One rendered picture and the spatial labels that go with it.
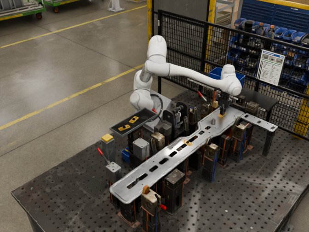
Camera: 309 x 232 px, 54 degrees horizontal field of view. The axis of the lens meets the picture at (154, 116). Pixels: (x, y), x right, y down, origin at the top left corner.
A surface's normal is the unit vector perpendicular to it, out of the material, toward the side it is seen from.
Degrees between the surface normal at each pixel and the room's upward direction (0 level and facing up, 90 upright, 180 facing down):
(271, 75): 90
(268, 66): 90
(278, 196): 0
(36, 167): 0
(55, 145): 0
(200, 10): 91
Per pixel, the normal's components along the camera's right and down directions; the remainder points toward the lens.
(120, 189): 0.00, -0.82
